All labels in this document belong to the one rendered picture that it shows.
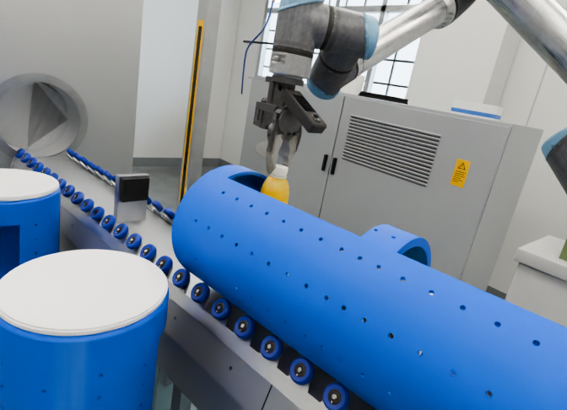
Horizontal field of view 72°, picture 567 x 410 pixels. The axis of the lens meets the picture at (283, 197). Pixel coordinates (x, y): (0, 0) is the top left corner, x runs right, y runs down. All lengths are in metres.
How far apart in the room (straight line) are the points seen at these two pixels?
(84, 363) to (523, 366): 0.60
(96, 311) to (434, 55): 3.25
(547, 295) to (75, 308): 1.19
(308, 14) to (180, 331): 0.74
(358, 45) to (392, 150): 1.65
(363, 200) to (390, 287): 2.07
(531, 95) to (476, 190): 1.43
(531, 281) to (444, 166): 1.12
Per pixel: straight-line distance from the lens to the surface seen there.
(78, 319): 0.71
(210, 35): 1.56
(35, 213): 1.26
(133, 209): 1.35
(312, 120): 0.81
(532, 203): 3.52
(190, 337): 0.94
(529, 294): 1.39
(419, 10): 1.27
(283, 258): 0.67
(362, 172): 2.64
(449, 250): 2.38
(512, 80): 3.62
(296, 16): 0.86
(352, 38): 0.89
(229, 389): 0.87
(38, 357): 0.72
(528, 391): 0.56
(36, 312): 0.73
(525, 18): 1.31
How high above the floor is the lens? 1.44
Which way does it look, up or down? 16 degrees down
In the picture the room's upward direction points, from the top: 10 degrees clockwise
